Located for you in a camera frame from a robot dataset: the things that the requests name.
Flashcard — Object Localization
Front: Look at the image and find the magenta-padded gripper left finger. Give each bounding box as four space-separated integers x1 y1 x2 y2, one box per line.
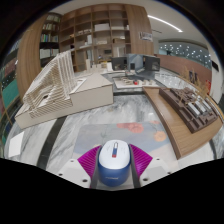
56 144 102 189

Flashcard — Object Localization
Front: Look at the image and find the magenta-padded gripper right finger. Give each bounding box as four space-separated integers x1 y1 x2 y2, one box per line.
128 143 172 189

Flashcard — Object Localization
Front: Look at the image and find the white and blue computer mouse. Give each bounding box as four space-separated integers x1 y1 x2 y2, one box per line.
97 139 132 188

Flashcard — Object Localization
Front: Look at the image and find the grey floral print mouse pad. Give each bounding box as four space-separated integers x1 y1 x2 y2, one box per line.
72 121 172 162

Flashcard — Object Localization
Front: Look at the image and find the brown model on wooden board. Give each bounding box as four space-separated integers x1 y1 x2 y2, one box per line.
142 85 224 160

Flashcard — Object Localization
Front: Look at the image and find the cream layered architectural model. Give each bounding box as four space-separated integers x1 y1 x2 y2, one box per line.
14 49 115 130

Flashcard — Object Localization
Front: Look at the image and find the grey model with dark panels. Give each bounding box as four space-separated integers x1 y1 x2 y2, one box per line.
110 53 162 90

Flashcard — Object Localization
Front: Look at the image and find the bookshelf with colourful books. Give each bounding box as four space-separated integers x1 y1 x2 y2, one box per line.
0 39 22 146

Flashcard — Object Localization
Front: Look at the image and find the group of small ceiling lights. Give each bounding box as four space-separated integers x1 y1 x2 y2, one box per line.
159 41 212 62

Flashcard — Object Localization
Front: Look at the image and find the wooden shelf unit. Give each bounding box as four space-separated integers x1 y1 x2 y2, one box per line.
39 3 135 73

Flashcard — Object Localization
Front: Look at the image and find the long ceiling light strip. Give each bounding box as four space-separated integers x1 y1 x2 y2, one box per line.
147 14 184 34

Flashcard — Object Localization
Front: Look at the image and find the white wall sign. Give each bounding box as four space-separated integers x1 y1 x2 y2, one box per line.
138 31 154 43

